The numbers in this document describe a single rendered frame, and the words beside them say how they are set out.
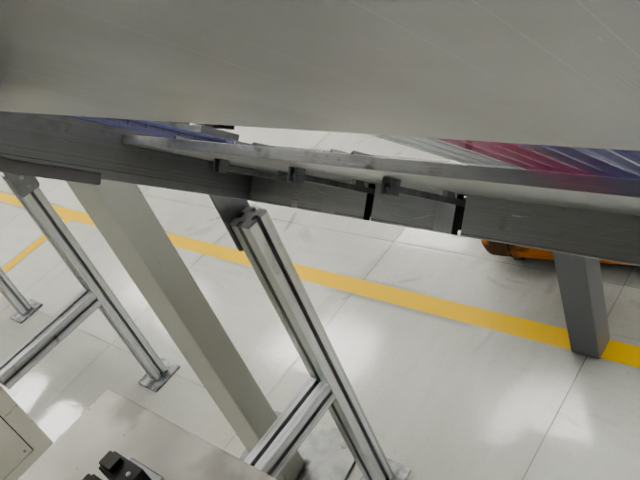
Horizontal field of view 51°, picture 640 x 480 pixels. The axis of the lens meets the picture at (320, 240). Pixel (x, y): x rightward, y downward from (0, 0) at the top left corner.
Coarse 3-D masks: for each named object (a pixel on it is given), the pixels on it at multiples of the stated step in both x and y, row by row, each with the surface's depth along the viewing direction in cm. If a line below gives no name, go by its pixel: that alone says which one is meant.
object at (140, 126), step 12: (84, 120) 59; (96, 120) 59; (108, 120) 60; (120, 120) 61; (132, 120) 62; (144, 120) 63; (144, 132) 63; (156, 132) 64; (168, 132) 65; (180, 132) 66; (192, 132) 67
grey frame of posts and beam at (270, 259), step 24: (264, 216) 91; (240, 240) 93; (264, 240) 91; (264, 264) 93; (288, 264) 96; (264, 288) 98; (288, 288) 96; (288, 312) 99; (312, 312) 101; (312, 336) 102; (312, 360) 105; (336, 360) 108; (336, 384) 108; (336, 408) 111; (360, 408) 114; (360, 432) 116; (360, 456) 119; (384, 456) 122
